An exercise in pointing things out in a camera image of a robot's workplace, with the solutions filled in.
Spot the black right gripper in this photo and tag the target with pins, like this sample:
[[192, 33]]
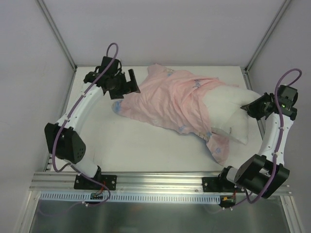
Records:
[[256, 108]]

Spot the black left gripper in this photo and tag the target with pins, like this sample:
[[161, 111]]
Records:
[[127, 84]]

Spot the white pillow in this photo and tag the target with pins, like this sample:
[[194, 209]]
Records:
[[227, 118]]

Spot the blue and pink printed pillowcase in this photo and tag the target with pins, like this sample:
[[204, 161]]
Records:
[[173, 99]]

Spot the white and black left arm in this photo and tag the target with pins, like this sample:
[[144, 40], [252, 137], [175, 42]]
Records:
[[63, 137]]

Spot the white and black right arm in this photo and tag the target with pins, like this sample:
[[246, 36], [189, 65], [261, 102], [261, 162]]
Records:
[[262, 174]]

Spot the shiny metal front plate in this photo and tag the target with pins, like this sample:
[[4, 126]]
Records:
[[265, 216]]

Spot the right aluminium corner post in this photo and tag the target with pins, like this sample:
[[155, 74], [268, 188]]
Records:
[[272, 26]]

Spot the aluminium corner post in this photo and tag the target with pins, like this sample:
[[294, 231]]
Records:
[[272, 26], [52, 25]]

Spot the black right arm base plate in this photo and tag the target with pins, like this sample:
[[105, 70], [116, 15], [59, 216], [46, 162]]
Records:
[[218, 185]]

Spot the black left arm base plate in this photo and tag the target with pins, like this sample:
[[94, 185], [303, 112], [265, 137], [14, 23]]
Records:
[[82, 183]]

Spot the left aluminium corner post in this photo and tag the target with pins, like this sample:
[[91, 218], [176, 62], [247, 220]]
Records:
[[52, 25]]

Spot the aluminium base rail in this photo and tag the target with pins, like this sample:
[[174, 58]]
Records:
[[131, 182]]

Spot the white slotted cable duct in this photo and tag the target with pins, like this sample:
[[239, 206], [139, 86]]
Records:
[[131, 197]]

